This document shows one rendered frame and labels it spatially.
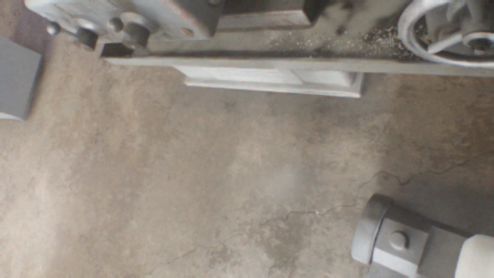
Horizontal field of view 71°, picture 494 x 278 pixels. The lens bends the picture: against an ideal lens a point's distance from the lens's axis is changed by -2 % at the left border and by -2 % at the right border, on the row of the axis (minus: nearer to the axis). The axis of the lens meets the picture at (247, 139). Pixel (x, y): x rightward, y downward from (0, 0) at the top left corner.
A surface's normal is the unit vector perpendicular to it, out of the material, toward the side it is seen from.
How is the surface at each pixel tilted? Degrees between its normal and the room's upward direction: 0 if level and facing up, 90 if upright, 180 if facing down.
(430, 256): 0
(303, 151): 0
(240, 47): 0
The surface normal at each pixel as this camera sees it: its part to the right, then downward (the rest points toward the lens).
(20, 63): 0.85, 0.04
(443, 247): -0.50, -0.26
